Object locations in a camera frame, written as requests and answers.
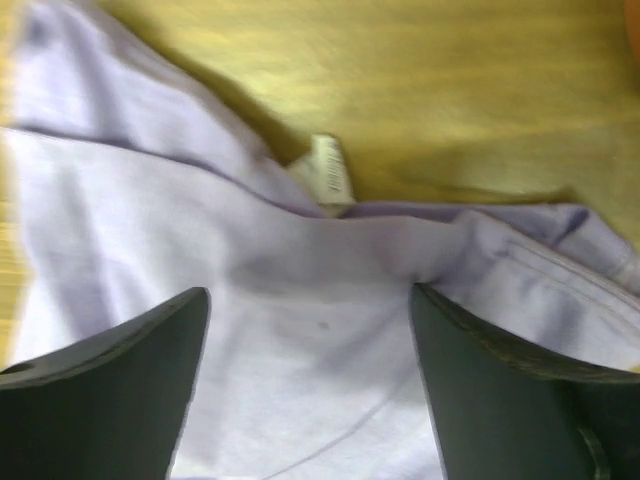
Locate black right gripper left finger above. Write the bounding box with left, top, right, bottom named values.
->
left=1, top=288, right=208, bottom=479

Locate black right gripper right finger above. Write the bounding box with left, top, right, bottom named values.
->
left=410, top=285, right=639, bottom=479

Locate lavender t shirt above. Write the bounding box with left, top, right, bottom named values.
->
left=8, top=1, right=639, bottom=479

